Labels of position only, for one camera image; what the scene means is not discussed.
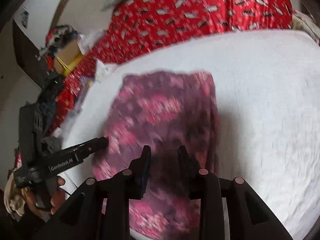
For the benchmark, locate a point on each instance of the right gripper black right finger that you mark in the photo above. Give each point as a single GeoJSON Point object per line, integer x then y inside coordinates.
{"type": "Point", "coordinates": [230, 209]}

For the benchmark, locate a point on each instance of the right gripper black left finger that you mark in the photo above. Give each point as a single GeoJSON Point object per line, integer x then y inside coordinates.
{"type": "Point", "coordinates": [100, 209]}

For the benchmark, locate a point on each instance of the purple pink floral garment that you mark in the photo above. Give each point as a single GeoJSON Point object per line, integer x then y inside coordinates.
{"type": "Point", "coordinates": [163, 110]}

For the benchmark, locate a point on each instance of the pile of dark clothes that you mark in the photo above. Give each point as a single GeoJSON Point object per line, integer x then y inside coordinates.
{"type": "Point", "coordinates": [62, 100]}

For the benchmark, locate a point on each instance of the person's left hand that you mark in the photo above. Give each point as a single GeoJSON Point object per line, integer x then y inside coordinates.
{"type": "Point", "coordinates": [58, 197]}

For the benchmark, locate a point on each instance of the white plastic bag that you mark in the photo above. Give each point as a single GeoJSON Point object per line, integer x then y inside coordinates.
{"type": "Point", "coordinates": [103, 70]}

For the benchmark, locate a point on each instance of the white quilted bed sheet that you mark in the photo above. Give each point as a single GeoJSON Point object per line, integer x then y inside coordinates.
{"type": "Point", "coordinates": [267, 91]}

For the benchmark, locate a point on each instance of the red penguin print quilt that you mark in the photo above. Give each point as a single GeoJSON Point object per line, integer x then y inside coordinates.
{"type": "Point", "coordinates": [138, 27]}

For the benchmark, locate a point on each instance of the cardboard box with yellow strap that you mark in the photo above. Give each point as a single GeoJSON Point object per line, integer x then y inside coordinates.
{"type": "Point", "coordinates": [67, 59]}

